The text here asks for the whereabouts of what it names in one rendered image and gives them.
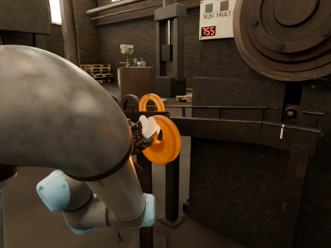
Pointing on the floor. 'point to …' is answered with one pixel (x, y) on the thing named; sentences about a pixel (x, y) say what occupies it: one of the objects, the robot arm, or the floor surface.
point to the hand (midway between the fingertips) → (157, 126)
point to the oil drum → (137, 83)
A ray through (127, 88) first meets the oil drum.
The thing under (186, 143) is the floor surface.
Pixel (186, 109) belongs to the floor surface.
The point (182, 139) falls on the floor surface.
